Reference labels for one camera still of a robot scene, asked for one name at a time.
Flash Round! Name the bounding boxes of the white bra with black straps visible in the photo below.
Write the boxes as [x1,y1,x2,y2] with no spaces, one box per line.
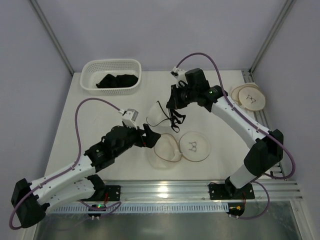
[145,100,186,133]

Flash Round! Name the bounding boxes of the white mesh laundry bag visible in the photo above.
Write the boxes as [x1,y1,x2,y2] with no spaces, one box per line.
[146,131,211,171]

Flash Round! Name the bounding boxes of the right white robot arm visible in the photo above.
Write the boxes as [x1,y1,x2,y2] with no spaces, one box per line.
[166,67,284,198]

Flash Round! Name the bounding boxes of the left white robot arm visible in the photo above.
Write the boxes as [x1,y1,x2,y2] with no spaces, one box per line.
[9,124,161,230]

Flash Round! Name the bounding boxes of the black bra in basket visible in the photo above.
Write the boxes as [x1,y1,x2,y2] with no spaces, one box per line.
[96,74,138,89]

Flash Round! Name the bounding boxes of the white plastic basket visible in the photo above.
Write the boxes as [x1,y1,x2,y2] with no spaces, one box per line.
[79,58,142,96]

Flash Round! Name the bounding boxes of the left controller board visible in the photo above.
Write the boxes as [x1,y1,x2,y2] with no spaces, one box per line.
[88,204,106,218]

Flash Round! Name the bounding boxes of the controller board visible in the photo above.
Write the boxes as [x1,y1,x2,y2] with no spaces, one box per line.
[88,204,106,218]
[226,204,245,219]

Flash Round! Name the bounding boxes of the right controller board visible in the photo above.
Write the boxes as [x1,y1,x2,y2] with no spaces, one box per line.
[226,204,245,219]

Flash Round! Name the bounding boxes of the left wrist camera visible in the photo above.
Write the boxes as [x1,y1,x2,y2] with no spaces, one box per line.
[118,108,139,129]

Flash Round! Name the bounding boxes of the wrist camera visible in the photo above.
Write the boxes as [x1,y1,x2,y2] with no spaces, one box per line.
[118,108,139,129]
[170,67,187,88]

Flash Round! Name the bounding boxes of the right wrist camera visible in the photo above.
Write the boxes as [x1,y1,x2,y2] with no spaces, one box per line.
[170,67,187,88]

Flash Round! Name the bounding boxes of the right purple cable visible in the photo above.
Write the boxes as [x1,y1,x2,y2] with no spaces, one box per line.
[176,52,296,221]

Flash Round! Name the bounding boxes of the purple cable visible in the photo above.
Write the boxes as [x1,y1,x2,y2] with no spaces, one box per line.
[176,52,296,221]
[8,98,125,230]

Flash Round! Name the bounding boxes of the right aluminium frame post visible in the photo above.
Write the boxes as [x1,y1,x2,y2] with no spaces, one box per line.
[249,0,296,75]

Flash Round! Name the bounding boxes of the aluminium frame post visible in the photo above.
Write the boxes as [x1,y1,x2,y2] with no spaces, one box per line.
[249,0,296,75]
[28,0,75,76]

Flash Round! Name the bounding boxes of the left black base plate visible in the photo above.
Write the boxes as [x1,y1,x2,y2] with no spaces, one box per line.
[99,184,121,203]

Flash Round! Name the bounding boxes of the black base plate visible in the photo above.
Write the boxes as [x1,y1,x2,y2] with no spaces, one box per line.
[208,182,255,200]
[99,184,121,203]

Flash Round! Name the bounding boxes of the aluminium front rail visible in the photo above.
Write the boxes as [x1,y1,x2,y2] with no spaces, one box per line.
[104,179,303,203]

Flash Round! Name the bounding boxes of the slotted grey cable duct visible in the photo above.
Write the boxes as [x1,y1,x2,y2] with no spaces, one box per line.
[51,202,229,214]

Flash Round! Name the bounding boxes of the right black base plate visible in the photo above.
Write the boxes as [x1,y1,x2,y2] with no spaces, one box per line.
[208,182,255,200]

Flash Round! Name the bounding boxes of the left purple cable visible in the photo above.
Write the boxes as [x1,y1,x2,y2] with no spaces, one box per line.
[8,98,125,230]

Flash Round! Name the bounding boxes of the left aluminium frame post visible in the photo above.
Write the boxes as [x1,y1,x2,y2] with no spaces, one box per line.
[28,0,75,76]

